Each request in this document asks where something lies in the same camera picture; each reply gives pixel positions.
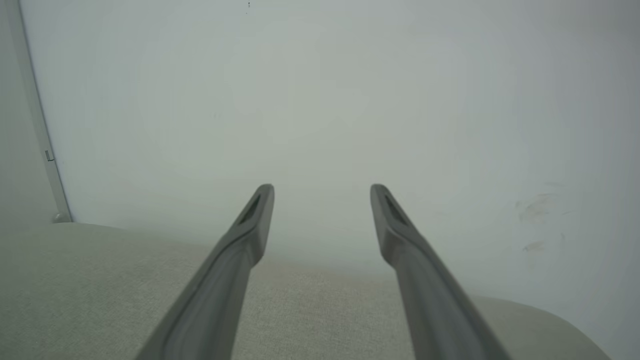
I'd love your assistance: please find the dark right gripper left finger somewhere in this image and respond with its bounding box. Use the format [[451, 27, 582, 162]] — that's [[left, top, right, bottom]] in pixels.
[[134, 183, 276, 360]]

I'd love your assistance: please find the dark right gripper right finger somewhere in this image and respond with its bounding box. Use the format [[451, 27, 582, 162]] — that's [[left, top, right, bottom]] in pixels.
[[369, 183, 512, 360]]

